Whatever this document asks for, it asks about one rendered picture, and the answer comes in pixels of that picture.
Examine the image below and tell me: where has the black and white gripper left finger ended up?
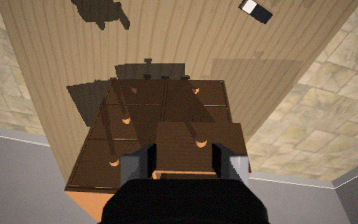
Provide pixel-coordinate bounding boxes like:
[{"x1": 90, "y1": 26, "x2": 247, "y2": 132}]
[{"x1": 121, "y1": 143, "x2": 157, "y2": 187}]

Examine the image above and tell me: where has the black and white eraser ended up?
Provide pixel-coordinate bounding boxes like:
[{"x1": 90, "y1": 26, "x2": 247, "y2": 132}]
[{"x1": 241, "y1": 0, "x2": 272, "y2": 24}]

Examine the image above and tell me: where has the brown wooden drawer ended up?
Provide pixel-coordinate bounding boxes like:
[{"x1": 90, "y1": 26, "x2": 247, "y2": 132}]
[
  {"x1": 166, "y1": 81, "x2": 226, "y2": 107},
  {"x1": 71, "y1": 142, "x2": 147, "y2": 191},
  {"x1": 89, "y1": 107, "x2": 162, "y2": 142},
  {"x1": 104, "y1": 81, "x2": 165, "y2": 106},
  {"x1": 164, "y1": 108, "x2": 229, "y2": 123},
  {"x1": 152, "y1": 122, "x2": 248, "y2": 179}
]

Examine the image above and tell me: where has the small brown wooden chest of drawers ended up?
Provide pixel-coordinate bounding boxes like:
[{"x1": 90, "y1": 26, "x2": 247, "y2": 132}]
[{"x1": 64, "y1": 79, "x2": 233, "y2": 222}]

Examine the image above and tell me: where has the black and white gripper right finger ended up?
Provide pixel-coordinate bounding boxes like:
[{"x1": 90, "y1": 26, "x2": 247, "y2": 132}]
[{"x1": 212, "y1": 143, "x2": 249, "y2": 188}]

